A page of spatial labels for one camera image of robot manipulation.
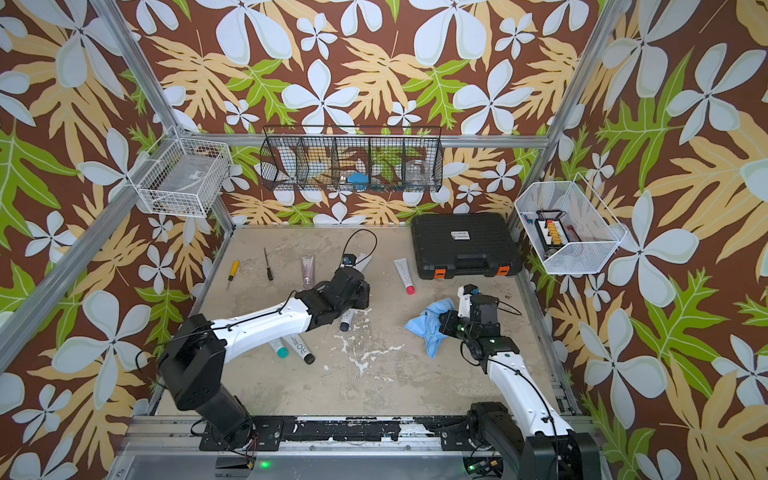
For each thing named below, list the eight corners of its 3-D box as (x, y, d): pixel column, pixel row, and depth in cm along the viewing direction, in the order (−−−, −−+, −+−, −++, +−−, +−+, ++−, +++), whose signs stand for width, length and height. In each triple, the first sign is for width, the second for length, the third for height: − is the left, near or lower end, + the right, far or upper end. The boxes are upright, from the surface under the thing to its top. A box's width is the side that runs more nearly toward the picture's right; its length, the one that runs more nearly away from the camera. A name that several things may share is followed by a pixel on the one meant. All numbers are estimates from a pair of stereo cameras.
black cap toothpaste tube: (308, 367, 87) (305, 363, 85) (290, 340, 92) (287, 336, 90) (316, 360, 88) (315, 357, 86) (298, 334, 93) (296, 330, 91)
